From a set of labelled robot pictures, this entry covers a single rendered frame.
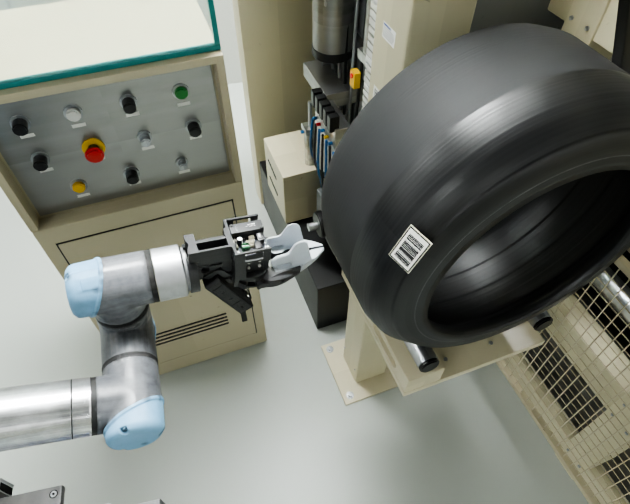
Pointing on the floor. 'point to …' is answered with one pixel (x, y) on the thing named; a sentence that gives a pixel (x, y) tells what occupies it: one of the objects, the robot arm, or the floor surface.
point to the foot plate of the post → (352, 391)
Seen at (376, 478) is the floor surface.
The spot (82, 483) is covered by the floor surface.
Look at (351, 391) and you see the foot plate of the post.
